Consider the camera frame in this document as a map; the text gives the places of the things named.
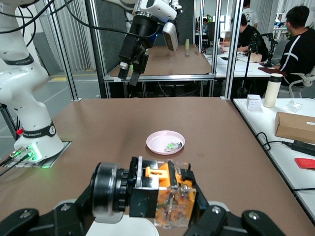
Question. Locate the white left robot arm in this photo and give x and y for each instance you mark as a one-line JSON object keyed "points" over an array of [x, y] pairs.
{"points": [[24, 86]]}

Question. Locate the pale green bottle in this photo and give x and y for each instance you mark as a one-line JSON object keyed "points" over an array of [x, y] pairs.
{"points": [[187, 46]]}

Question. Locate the pink plate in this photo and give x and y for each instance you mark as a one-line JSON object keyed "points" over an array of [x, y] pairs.
{"points": [[157, 140]]}

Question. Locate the clear plastic bag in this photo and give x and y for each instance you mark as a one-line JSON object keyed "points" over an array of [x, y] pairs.
{"points": [[292, 106]]}

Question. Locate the black tripod stand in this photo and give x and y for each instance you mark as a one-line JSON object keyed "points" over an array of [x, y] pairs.
{"points": [[248, 64]]}

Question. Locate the green and clear switch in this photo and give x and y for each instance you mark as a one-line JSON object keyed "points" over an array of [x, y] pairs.
{"points": [[172, 146]]}

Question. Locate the aluminium frame crossbar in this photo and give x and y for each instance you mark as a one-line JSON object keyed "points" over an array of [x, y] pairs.
{"points": [[160, 77]]}

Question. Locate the person in striped black shirt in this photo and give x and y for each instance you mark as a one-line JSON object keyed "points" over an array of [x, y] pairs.
{"points": [[295, 54]]}

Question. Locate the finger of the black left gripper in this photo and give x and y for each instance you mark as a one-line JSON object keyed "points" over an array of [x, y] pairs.
{"points": [[137, 71], [123, 70]]}

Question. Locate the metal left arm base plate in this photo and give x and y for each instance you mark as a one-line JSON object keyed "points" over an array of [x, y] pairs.
{"points": [[59, 152]]}

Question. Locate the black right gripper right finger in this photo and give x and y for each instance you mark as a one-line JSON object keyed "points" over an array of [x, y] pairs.
{"points": [[221, 223]]}

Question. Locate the red card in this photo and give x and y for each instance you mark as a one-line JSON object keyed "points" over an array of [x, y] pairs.
{"points": [[305, 163]]}

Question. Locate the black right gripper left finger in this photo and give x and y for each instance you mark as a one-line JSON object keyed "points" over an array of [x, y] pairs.
{"points": [[56, 221]]}

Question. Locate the seated person in black shirt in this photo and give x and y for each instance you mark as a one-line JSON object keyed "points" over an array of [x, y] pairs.
{"points": [[251, 37]]}

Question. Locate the standing person in white shirt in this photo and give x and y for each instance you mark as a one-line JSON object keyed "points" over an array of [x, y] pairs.
{"points": [[249, 12]]}

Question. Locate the small white carton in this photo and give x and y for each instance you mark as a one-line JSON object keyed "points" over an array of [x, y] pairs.
{"points": [[254, 102]]}

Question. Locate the orange and black switch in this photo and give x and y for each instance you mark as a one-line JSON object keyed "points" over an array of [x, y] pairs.
{"points": [[169, 194]]}

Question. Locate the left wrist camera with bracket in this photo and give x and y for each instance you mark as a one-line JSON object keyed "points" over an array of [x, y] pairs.
{"points": [[171, 37]]}

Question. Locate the brown cardboard box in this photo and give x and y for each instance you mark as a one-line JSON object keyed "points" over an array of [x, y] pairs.
{"points": [[295, 127]]}

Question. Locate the black power adapter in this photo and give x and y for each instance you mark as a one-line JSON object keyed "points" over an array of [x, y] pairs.
{"points": [[304, 147]]}

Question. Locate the white office chair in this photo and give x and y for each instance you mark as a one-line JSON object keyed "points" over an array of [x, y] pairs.
{"points": [[301, 83]]}

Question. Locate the cream thermos bottle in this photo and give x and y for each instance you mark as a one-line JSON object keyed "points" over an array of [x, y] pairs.
{"points": [[272, 91]]}

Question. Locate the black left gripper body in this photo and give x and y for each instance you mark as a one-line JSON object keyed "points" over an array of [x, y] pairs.
{"points": [[141, 32]]}

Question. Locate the white lunch box grey clips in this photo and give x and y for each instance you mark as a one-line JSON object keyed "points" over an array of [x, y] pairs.
{"points": [[123, 228]]}

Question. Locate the brown topped work table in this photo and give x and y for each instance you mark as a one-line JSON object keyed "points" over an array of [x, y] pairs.
{"points": [[177, 64]]}

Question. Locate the aluminium frame post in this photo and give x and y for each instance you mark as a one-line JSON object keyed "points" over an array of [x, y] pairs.
{"points": [[98, 49], [232, 49], [66, 54]]}

